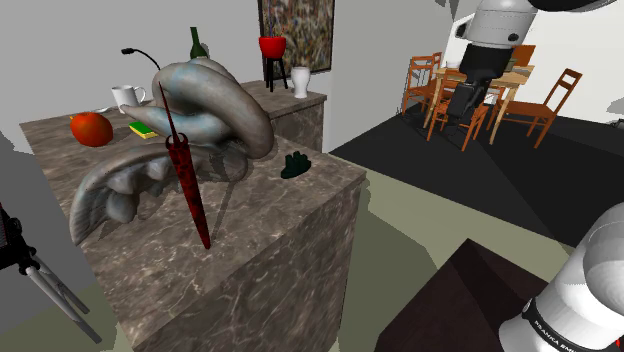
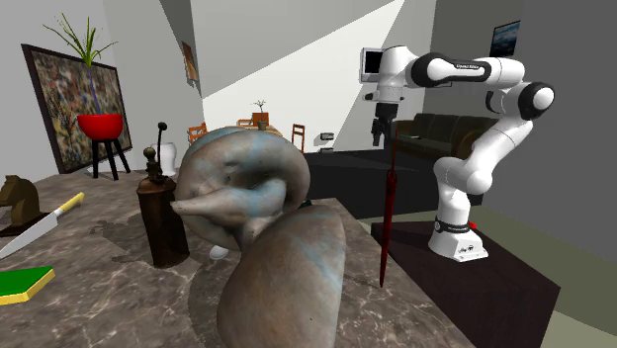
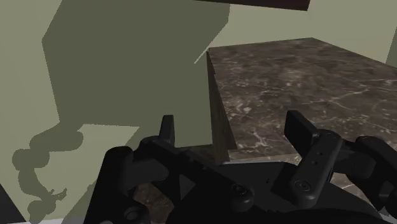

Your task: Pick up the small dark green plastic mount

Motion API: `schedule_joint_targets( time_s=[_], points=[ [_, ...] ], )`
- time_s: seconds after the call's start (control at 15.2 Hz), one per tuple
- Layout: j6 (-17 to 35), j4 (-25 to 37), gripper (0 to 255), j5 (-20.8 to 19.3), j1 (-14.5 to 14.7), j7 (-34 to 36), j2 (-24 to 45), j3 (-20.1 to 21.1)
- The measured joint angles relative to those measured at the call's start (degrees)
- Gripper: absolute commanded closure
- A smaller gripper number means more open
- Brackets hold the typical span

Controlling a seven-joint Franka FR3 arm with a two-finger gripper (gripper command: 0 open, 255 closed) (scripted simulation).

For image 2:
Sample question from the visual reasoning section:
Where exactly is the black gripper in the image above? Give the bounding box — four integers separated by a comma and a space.
370, 102, 399, 147

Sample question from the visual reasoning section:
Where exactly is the dark sofa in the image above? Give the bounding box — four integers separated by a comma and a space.
391, 112, 501, 163

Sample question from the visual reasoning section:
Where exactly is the dark red folded umbrella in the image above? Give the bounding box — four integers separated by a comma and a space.
378, 136, 399, 290

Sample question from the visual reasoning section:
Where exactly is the wooden chair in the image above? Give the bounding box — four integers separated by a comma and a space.
290, 123, 307, 155
187, 122, 210, 145

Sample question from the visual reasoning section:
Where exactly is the wooden dining table with plant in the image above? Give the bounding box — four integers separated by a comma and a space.
223, 99, 286, 139

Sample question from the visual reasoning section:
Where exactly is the grey brown duck figure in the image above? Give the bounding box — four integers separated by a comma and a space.
170, 126, 348, 348

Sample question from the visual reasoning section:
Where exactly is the dark robot stand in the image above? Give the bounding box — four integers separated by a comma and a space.
370, 218, 563, 348

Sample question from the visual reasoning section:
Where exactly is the white jar with black ladle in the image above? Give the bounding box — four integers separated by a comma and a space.
149, 122, 179, 178

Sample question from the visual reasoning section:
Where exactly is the brown pepper grinder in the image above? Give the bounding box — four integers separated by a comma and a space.
135, 145, 191, 270

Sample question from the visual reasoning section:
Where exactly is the plant in red pot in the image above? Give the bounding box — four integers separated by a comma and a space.
42, 12, 132, 182

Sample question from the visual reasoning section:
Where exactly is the brown horse head figure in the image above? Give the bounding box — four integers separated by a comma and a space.
0, 174, 50, 238

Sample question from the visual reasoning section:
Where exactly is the green and yellow book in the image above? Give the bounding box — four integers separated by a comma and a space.
0, 265, 57, 306

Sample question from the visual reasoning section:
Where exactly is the blue wall picture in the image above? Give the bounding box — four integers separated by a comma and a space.
488, 19, 522, 59

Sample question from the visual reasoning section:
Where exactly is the small orange wall picture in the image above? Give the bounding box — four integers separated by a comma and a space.
180, 41, 201, 84

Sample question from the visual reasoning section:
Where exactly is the large dark framed wall picture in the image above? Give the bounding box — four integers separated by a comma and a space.
20, 43, 134, 175

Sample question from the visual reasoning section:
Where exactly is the yellow handled kitchen knife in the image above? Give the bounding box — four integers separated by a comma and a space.
0, 191, 86, 260

